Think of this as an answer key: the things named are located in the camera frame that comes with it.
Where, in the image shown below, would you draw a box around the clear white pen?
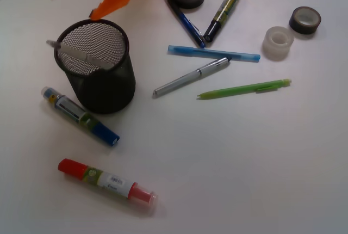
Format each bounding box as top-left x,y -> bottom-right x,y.
46,40 -> 114,70

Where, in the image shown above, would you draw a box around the dark blue pen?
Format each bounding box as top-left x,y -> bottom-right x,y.
167,0 -> 206,48

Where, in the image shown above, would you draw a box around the silver white pen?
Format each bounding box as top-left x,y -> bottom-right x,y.
153,57 -> 231,97

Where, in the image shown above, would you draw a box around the light blue pen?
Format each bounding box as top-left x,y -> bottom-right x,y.
167,45 -> 260,63

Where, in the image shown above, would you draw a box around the green mechanical pencil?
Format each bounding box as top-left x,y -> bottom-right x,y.
197,79 -> 291,100

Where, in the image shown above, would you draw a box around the black mesh pen holder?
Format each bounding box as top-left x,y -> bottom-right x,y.
54,20 -> 136,114

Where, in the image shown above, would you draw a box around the black cap marker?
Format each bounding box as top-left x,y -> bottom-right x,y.
203,0 -> 238,43

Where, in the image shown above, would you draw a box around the blue cap marker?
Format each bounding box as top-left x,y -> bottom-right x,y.
41,87 -> 120,146

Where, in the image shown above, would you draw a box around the clear tape roll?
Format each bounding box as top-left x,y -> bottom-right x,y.
262,26 -> 294,61

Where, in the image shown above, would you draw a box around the dark tape roll right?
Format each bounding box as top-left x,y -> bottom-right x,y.
289,7 -> 321,35

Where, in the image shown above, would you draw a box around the red cap marker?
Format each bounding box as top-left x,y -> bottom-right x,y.
58,158 -> 158,212

